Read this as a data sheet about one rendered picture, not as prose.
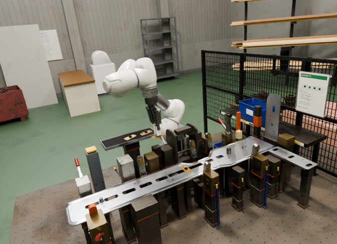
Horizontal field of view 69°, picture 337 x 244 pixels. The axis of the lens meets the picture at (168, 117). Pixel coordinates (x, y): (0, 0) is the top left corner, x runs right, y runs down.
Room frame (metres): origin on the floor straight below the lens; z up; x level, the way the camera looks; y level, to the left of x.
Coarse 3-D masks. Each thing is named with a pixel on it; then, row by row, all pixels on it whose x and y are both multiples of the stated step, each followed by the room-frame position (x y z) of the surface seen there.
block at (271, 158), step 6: (270, 156) 1.41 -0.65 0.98; (270, 162) 1.35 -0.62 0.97; (276, 162) 1.33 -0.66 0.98; (270, 168) 1.35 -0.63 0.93; (276, 168) 1.33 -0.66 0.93; (270, 174) 1.34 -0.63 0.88; (276, 174) 1.34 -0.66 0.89; (270, 180) 1.35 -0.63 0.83; (276, 180) 1.34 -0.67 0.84; (270, 186) 1.34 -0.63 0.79; (276, 186) 1.35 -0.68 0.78; (270, 192) 1.34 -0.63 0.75; (276, 192) 1.35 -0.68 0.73; (270, 198) 1.33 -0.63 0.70
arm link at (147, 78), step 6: (138, 60) 1.31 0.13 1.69; (144, 60) 1.30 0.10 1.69; (150, 60) 1.32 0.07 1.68; (138, 66) 1.30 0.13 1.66; (144, 66) 1.29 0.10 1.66; (150, 66) 1.30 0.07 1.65; (138, 72) 1.27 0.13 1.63; (144, 72) 1.28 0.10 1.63; (150, 72) 1.29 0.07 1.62; (138, 78) 1.26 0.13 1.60; (144, 78) 1.27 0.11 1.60; (150, 78) 1.29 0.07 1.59; (156, 78) 1.33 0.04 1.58; (138, 84) 1.26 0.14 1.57; (144, 84) 1.28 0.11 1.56; (150, 84) 1.29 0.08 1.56
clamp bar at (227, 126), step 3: (225, 114) 1.66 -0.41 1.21; (228, 114) 1.65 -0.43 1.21; (231, 114) 1.63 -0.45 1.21; (225, 117) 1.66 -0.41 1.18; (228, 117) 1.66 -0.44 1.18; (225, 120) 1.66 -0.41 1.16; (228, 120) 1.66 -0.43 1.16; (225, 123) 1.66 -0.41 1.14; (228, 123) 1.65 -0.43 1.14; (228, 126) 1.65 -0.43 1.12; (228, 129) 1.63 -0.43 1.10; (231, 129) 1.64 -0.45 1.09; (228, 132) 1.63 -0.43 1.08; (231, 132) 1.64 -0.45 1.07; (231, 135) 1.64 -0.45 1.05
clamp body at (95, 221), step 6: (90, 216) 0.91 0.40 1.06; (96, 216) 0.90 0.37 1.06; (102, 216) 0.90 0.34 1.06; (90, 222) 0.87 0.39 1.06; (96, 222) 0.86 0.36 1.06; (102, 222) 0.86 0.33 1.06; (90, 228) 0.83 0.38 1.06; (96, 228) 0.84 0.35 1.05; (102, 228) 0.85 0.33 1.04; (90, 234) 0.83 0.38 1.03; (96, 234) 0.83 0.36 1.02; (102, 234) 0.84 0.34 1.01; (108, 234) 0.86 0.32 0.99; (102, 240) 0.84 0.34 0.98; (108, 240) 0.85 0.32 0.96
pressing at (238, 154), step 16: (240, 144) 1.57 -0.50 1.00; (224, 160) 1.38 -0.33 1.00; (240, 160) 1.37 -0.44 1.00; (144, 176) 1.28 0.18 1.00; (160, 176) 1.26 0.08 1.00; (176, 176) 1.25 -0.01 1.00; (192, 176) 1.24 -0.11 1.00; (96, 192) 1.16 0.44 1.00; (112, 192) 1.15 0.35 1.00; (144, 192) 1.12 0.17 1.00; (80, 208) 1.04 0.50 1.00; (112, 208) 1.02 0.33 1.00
